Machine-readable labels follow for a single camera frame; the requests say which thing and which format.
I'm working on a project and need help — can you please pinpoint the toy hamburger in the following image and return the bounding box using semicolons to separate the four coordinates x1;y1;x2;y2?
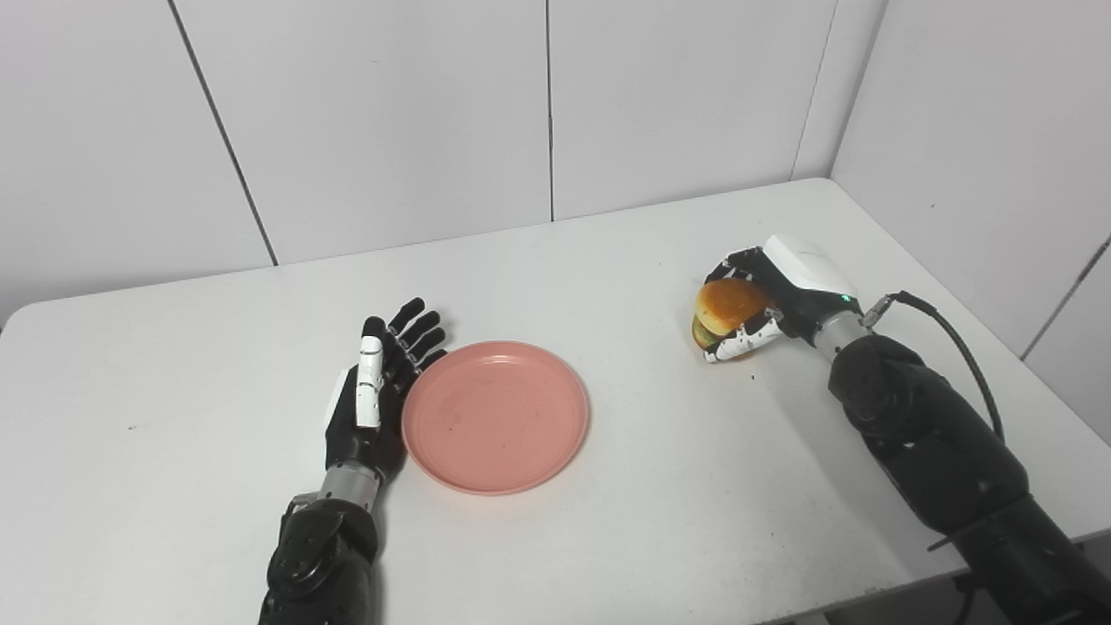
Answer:
692;277;773;359

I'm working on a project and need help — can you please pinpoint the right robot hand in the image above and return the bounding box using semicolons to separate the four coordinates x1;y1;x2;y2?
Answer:
702;234;864;364

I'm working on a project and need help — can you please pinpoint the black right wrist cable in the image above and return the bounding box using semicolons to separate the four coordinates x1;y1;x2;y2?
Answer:
861;291;1006;444

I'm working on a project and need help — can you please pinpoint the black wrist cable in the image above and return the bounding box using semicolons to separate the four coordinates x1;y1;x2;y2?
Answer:
279;493;320;530
861;291;1006;444

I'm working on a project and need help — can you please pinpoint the pink round plate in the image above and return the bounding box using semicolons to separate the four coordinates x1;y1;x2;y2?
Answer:
401;340;591;497

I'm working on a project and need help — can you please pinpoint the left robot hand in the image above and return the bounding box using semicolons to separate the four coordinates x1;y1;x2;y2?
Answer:
324;298;449;484

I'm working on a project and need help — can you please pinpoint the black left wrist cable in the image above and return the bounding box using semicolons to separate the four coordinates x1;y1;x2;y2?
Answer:
279;493;320;530

